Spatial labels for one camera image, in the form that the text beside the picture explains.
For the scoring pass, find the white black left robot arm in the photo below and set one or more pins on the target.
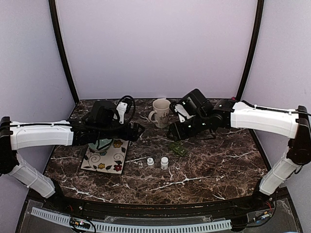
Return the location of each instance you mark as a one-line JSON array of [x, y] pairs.
[[106, 120]]

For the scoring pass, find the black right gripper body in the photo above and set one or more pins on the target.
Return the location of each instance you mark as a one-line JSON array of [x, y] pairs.
[[181, 133]]

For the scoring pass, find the black front table rail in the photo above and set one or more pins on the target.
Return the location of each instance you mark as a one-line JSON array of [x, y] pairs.
[[280, 203]]

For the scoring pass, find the white pill bottle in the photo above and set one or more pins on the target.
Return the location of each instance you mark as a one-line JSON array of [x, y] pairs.
[[150, 162], [164, 163]]

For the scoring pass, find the black frame post right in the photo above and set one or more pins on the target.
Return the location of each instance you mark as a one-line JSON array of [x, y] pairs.
[[251, 50]]

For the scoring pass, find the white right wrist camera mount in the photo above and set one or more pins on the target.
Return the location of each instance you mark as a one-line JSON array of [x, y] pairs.
[[181, 112]]

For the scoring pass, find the black frame post left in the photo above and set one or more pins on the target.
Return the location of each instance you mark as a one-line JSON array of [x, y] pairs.
[[61, 50]]

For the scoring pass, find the black frame post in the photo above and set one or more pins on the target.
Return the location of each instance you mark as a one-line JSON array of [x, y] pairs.
[[61, 50], [251, 50]]

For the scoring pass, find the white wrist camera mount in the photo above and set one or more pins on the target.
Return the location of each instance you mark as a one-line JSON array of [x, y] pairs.
[[121, 110], [181, 112]]

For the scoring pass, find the white mug with coral pattern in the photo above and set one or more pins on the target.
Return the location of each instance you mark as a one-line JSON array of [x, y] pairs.
[[160, 113]]

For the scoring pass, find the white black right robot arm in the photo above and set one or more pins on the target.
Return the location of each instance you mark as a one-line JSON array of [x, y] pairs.
[[197, 114]]

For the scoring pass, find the square floral plate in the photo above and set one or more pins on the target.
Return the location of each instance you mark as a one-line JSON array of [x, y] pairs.
[[108, 160]]

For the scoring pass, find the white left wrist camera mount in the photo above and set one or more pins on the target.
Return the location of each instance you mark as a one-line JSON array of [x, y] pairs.
[[121, 110]]

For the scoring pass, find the plain celadon green bowl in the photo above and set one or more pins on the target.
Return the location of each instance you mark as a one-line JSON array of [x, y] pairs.
[[101, 145]]

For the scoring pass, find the green weekly pill organizer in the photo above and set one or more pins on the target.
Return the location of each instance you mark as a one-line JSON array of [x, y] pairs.
[[178, 149]]

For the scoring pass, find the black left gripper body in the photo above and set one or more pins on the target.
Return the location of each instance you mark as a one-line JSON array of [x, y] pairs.
[[132, 137]]

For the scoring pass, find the white slotted cable duct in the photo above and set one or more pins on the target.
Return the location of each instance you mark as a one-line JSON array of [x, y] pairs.
[[132, 225]]

